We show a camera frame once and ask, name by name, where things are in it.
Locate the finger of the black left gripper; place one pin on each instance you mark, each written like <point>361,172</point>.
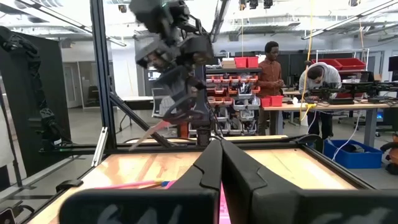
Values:
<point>196,93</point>
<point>171,84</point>

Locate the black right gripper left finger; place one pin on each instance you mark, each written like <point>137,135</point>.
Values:
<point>186,205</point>

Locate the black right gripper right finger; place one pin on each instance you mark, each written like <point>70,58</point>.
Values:
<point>280,205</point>

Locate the pink highlighter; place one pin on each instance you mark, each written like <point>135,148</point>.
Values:
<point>124,185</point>

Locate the black bench robot arm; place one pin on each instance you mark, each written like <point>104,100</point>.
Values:
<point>342,88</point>

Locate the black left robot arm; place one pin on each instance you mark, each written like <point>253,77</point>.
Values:
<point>152,15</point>

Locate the clear supply box pink lid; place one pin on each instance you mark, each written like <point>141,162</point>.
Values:
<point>224,205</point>

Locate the cardboard box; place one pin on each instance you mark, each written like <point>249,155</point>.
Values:
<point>228,63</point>

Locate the grey office chair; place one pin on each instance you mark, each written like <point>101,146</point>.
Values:
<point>161,102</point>

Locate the small blue item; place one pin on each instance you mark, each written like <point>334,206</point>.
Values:
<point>165,183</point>

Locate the white table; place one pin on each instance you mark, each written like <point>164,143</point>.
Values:
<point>136,99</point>

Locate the parts bin rack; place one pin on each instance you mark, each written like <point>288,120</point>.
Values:
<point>233,102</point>

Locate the red storage bin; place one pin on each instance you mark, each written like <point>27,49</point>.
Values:
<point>240,62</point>
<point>252,62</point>

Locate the small red bin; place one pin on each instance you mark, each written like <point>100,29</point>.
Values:
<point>276,100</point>
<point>265,101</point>

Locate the black table clamp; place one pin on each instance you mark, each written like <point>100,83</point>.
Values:
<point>69,185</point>
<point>308,139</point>

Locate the person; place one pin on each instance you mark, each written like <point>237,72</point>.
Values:
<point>320,74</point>
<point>270,77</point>

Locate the blue plastic bin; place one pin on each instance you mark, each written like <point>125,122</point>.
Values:
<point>351,158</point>

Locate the wooden worktable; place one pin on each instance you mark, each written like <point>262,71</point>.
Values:
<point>342,107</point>

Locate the orange shop vacuum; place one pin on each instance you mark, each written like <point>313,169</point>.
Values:
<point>392,155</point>

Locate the large red bin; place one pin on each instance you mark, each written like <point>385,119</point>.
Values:
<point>351,63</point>
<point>325,62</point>

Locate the black partition panel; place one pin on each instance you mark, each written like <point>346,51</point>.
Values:
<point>18,124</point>

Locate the ceiling light strip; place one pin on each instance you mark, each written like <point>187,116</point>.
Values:
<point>342,20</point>

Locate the black computer monitor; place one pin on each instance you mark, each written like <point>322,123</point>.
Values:
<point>393,63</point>

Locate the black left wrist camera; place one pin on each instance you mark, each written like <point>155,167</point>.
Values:
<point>197,49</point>

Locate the black aluminium rig frame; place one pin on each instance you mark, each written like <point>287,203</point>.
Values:
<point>102,62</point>

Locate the silver aluminium bracket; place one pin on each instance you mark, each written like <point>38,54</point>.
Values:
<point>99,146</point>

